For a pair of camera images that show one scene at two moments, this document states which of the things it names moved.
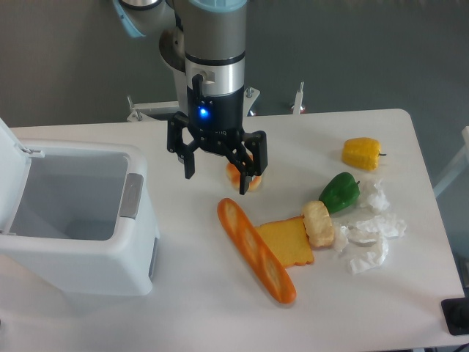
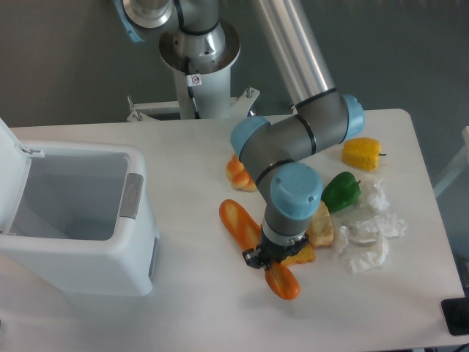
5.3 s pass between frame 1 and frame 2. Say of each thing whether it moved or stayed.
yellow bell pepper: stayed
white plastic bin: stayed
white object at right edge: stayed
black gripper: moved
